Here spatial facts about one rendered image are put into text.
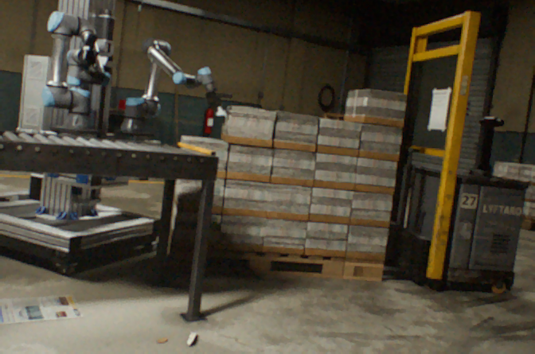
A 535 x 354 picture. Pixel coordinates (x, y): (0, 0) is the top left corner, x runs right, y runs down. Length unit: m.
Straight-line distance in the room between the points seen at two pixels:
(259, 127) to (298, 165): 0.37
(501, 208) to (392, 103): 1.04
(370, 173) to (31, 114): 2.25
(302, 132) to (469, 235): 1.34
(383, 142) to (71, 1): 2.20
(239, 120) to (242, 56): 7.64
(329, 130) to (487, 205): 1.20
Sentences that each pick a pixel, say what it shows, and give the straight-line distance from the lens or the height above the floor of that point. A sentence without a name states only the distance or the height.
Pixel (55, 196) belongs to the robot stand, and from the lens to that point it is 3.61.
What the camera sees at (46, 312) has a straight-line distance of 2.68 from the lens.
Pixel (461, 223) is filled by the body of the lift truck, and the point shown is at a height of 0.48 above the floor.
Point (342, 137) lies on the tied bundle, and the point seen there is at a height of 0.95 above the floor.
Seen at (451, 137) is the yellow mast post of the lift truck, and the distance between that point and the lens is 3.61.
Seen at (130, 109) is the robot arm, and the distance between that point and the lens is 3.59.
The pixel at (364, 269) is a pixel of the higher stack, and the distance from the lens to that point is 3.70.
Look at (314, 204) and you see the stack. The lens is 3.48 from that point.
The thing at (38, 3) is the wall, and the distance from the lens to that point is 9.76.
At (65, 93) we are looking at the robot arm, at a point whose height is 1.01.
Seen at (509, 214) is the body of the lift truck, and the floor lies 0.56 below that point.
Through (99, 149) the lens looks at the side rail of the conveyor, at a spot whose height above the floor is 0.79.
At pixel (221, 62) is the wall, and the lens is 10.67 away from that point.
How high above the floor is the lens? 0.99
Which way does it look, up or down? 4 degrees down
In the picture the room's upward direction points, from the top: 7 degrees clockwise
